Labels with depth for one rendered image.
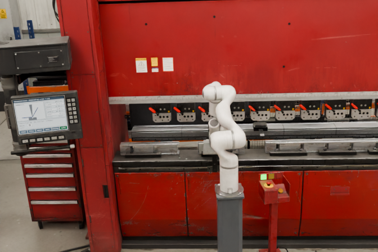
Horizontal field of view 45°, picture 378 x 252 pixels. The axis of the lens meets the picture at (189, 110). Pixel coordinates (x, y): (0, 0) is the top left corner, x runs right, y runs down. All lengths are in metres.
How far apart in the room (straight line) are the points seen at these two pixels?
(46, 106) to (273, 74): 1.71
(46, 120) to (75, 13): 0.79
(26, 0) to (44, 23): 0.45
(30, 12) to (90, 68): 4.66
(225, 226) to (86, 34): 1.68
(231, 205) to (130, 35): 1.50
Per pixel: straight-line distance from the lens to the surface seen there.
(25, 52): 3.28
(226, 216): 3.09
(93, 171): 3.81
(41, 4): 8.00
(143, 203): 4.00
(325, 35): 3.63
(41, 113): 3.37
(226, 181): 2.99
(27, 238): 4.71
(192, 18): 3.51
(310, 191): 3.97
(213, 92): 3.09
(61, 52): 3.26
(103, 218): 4.03
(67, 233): 4.64
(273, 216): 3.73
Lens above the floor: 2.55
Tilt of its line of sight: 20 degrees down
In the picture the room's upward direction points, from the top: 2 degrees counter-clockwise
